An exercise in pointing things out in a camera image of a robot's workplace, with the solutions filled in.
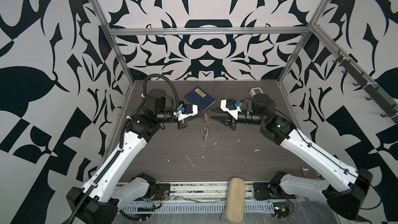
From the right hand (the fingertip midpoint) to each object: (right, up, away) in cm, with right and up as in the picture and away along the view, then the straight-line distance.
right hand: (213, 112), depth 61 cm
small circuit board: (+32, -45, +10) cm, 56 cm away
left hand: (-4, +1, +1) cm, 4 cm away
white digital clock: (+32, +10, +47) cm, 58 cm away
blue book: (-5, +5, +48) cm, 48 cm away
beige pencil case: (+10, -43, +8) cm, 45 cm away
